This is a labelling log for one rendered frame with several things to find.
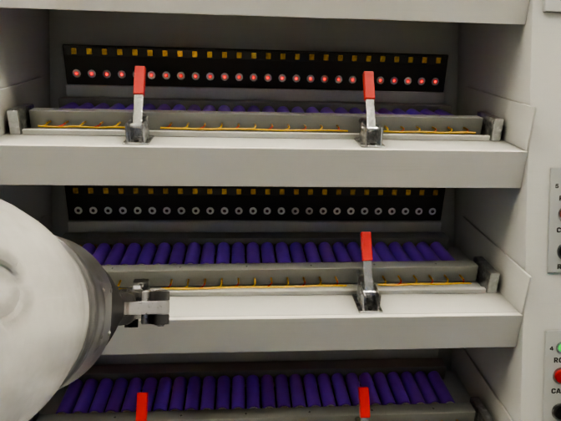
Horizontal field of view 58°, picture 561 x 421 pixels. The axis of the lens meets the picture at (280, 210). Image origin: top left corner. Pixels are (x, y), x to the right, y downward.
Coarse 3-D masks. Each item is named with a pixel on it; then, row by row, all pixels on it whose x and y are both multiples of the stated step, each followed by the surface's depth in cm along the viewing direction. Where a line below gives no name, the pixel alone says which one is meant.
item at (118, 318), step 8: (112, 280) 33; (112, 296) 32; (120, 296) 34; (128, 296) 35; (112, 304) 31; (120, 304) 33; (112, 312) 31; (120, 312) 33; (112, 320) 31; (120, 320) 34; (128, 320) 35; (112, 328) 32; (112, 336) 33
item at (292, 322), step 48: (480, 240) 70; (240, 288) 63; (288, 288) 64; (528, 288) 58; (144, 336) 57; (192, 336) 57; (240, 336) 58; (288, 336) 58; (336, 336) 59; (384, 336) 59; (432, 336) 60; (480, 336) 60
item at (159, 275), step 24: (168, 264) 64; (192, 264) 64; (216, 264) 64; (240, 264) 64; (264, 264) 64; (288, 264) 65; (312, 264) 65; (336, 264) 65; (360, 264) 65; (384, 264) 65; (408, 264) 66; (432, 264) 66; (456, 264) 66; (120, 288) 60; (168, 288) 61; (192, 288) 61; (216, 288) 62
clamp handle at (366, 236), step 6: (360, 234) 62; (366, 234) 61; (366, 240) 61; (366, 246) 61; (366, 252) 60; (366, 258) 60; (372, 258) 60; (366, 264) 60; (366, 270) 60; (366, 276) 60; (366, 282) 60; (372, 282) 60; (366, 288) 60; (372, 288) 60
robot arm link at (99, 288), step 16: (64, 240) 27; (80, 256) 26; (96, 272) 27; (96, 288) 26; (112, 288) 29; (96, 304) 25; (96, 320) 25; (96, 336) 26; (96, 352) 27; (80, 368) 26; (64, 384) 26
